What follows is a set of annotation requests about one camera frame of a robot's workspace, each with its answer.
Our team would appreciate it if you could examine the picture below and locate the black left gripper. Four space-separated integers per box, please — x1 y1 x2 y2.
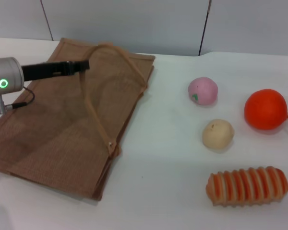
21 60 90 82

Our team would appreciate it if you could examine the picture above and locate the beige round toy fruit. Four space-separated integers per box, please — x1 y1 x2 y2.
202 118 235 149

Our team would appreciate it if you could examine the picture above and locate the pink toy peach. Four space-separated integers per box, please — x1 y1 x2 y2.
188 76 218 106

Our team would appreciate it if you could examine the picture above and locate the striped toy bread loaf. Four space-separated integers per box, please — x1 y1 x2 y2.
205 166 288 207

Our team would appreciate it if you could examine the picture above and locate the orange toy fruit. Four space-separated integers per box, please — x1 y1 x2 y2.
244 89 288 131

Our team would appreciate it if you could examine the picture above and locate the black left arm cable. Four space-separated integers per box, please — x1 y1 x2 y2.
4 86 36 109

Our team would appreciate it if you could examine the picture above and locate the brown jute handbag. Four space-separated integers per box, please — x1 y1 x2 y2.
0 37 156 201

